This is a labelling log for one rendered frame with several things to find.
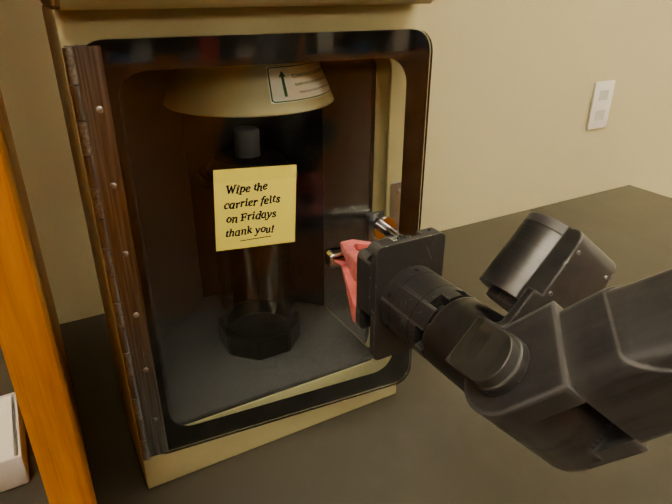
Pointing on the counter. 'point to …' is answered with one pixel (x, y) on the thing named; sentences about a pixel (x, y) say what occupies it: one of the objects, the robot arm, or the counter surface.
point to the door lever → (385, 228)
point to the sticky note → (254, 206)
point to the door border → (118, 239)
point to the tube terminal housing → (112, 19)
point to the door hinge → (101, 218)
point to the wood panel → (37, 342)
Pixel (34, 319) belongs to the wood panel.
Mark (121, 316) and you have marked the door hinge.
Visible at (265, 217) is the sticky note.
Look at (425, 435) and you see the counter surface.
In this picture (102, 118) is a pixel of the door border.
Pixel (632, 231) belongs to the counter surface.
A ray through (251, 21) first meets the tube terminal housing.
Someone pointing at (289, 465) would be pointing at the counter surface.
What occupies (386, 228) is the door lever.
